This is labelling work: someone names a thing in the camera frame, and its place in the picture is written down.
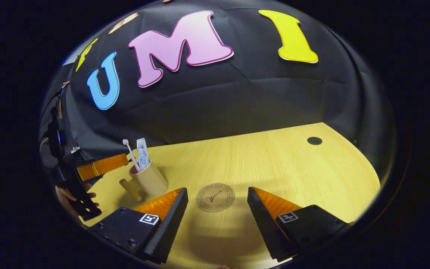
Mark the wooden desktop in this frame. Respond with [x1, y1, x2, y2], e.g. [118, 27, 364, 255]
[81, 122, 381, 269]

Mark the beige cup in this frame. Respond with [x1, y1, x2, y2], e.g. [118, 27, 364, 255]
[120, 160, 169, 202]

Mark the white toothpaste tube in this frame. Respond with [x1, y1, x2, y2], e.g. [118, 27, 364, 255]
[137, 138, 151, 168]

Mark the white toothbrush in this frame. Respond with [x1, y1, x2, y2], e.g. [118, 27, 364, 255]
[122, 139, 142, 173]

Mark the round brown coaster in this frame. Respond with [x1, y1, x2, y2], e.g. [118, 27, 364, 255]
[195, 183, 236, 212]

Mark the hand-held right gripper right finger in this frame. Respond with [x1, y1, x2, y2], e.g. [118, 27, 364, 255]
[247, 186, 353, 262]

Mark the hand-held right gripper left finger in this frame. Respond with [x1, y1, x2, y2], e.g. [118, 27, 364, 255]
[90, 187, 188, 264]

